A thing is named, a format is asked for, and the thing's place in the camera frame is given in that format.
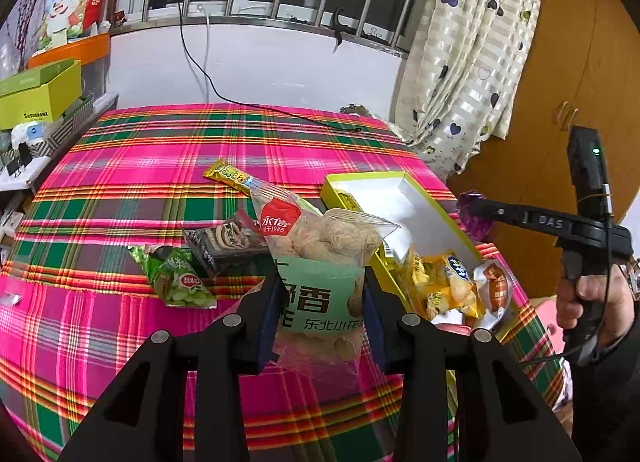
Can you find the dark date snack packet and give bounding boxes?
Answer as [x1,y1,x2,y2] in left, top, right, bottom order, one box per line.
[181,211,267,279]

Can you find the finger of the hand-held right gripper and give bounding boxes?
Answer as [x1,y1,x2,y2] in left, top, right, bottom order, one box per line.
[465,197,522,234]

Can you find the orange white triangular snack packet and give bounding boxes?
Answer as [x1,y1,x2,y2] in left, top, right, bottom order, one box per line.
[431,307,479,334]

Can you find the black white striped box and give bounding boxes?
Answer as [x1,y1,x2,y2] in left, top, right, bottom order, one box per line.
[29,94,97,159]

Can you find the deep lime green cardboard box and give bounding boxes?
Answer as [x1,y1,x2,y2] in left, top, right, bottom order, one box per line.
[0,58,84,131]

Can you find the purple snack packet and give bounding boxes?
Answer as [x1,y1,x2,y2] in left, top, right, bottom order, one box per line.
[456,189,497,244]

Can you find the clear peanut bag green label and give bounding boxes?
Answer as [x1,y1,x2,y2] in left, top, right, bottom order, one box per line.
[249,179,402,389]

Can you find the brown sausage snack packet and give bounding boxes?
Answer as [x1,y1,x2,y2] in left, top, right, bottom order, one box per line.
[471,261,513,331]

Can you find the shallow lime green box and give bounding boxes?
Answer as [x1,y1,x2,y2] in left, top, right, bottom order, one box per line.
[320,171,523,348]

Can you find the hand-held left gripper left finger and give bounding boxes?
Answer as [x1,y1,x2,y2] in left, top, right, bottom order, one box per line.
[57,269,282,462]

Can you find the black cable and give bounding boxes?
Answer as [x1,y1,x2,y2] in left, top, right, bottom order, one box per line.
[176,0,364,134]

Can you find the wooden wardrobe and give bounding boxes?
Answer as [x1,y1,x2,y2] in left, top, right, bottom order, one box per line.
[444,0,640,304]

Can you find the person's right forearm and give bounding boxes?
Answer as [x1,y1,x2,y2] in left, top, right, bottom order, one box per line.
[569,317,640,462]

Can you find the orange lid storage bin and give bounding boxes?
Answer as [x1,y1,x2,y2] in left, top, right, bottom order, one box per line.
[27,33,112,109]

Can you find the pink plastic stool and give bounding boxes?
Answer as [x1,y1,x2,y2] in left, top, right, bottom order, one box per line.
[526,293,567,344]

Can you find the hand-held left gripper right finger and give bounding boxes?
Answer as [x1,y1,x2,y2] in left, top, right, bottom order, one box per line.
[361,266,583,462]

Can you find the person's right hand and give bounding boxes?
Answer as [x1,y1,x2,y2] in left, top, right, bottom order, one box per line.
[556,265,639,351]

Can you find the white blue container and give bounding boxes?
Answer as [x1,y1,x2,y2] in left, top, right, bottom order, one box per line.
[10,121,49,154]

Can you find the black plastic hook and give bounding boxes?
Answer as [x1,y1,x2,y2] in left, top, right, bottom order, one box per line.
[330,6,359,52]

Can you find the yellow packet with blue logo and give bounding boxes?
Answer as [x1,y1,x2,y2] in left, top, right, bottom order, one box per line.
[432,251,477,294]

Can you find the heart print checked curtain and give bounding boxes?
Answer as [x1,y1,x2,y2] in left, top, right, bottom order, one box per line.
[389,0,547,176]

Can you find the purple dried flower branches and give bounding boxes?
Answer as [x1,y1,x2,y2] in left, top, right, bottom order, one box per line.
[0,0,52,46]

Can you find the small patterned cloth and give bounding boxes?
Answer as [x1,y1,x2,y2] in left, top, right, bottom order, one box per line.
[339,102,382,119]

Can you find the yellow candy bar packet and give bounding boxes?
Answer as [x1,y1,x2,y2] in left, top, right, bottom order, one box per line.
[203,157,262,194]

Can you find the green pea snack packet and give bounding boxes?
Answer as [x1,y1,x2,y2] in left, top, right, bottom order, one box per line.
[128,243,218,310]

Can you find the pink green plaid blanket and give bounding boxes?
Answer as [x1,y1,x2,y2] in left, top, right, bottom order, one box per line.
[0,102,566,462]

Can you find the white side table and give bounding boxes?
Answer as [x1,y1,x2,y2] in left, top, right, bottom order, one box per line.
[0,91,122,194]

